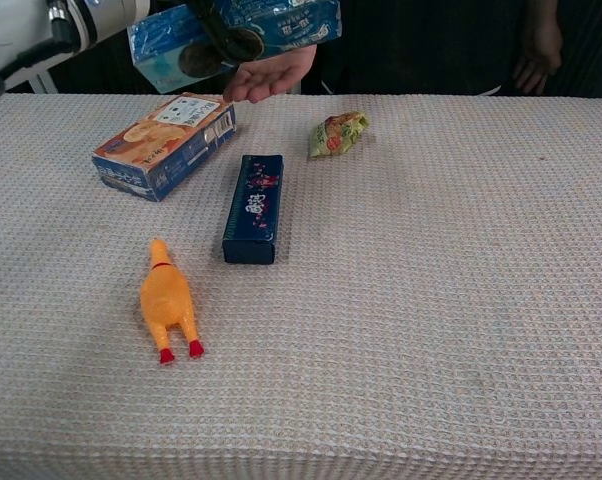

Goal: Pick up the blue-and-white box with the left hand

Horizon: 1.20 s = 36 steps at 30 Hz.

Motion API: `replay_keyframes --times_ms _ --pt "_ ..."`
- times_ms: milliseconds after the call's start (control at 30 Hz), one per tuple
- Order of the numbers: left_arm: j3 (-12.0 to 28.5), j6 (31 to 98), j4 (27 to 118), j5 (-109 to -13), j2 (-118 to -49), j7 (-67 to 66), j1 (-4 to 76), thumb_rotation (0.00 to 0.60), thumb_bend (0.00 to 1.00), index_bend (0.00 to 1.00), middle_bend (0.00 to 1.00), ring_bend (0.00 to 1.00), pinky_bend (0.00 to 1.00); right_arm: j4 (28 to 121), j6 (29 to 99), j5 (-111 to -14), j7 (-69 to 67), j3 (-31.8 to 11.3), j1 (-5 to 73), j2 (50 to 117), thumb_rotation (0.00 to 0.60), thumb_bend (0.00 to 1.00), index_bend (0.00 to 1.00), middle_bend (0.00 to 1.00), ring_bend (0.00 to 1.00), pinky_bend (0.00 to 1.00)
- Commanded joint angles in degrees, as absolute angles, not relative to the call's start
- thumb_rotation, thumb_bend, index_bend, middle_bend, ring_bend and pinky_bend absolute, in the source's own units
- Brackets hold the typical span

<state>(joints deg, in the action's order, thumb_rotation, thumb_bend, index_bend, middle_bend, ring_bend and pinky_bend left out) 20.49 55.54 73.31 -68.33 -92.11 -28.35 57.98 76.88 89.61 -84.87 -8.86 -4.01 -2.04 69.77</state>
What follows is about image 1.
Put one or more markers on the dark blue long box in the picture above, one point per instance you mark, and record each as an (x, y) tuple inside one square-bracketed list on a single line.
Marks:
[(255, 210)]

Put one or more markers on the blue cookie box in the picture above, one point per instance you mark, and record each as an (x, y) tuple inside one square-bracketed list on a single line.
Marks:
[(291, 25)]

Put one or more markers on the white woven tablecloth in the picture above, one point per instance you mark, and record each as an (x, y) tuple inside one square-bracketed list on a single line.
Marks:
[(406, 300)]

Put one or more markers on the orange and blue carton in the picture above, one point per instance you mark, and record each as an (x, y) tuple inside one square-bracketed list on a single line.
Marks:
[(156, 145)]

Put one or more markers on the person's dark clothing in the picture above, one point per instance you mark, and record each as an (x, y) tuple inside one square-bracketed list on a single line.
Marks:
[(421, 50)]

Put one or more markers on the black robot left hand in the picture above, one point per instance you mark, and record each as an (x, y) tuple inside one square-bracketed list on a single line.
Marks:
[(226, 42)]

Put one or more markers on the green snack packet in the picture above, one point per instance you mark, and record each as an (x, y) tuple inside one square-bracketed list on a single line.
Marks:
[(336, 135)]

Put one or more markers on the yellow rubber chicken toy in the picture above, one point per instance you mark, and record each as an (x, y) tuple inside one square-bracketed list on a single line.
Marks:
[(166, 295)]

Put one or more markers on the person's right hand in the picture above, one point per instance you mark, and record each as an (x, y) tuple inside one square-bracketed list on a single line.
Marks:
[(276, 75)]

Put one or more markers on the person's left forearm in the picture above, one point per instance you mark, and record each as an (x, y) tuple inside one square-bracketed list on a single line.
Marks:
[(540, 12)]

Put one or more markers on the person's left hand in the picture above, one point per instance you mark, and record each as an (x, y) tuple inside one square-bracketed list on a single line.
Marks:
[(538, 55)]

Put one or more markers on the white metal pole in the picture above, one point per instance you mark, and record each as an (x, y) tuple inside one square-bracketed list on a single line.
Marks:
[(43, 84)]

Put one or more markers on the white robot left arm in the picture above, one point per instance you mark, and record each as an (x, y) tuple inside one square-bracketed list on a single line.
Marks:
[(16, 25)]

